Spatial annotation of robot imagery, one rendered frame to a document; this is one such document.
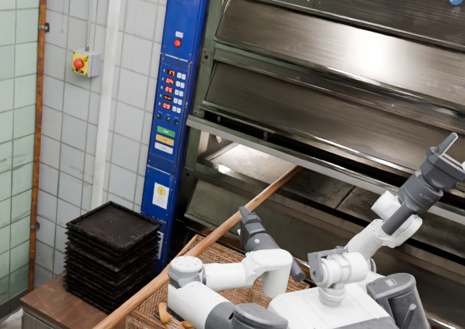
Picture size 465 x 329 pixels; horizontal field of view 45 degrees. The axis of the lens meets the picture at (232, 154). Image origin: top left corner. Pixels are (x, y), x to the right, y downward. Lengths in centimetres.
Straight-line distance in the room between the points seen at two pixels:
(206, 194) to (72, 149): 74
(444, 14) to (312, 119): 57
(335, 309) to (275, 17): 119
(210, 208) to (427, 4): 118
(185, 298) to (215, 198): 115
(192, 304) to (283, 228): 108
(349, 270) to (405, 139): 87
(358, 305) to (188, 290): 39
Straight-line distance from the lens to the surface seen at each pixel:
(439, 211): 195
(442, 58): 200
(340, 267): 126
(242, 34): 217
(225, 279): 146
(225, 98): 224
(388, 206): 151
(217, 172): 236
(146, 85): 245
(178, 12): 228
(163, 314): 239
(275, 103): 216
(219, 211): 242
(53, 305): 250
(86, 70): 254
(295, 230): 231
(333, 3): 206
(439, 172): 147
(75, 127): 276
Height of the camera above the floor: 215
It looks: 22 degrees down
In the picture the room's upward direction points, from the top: 11 degrees clockwise
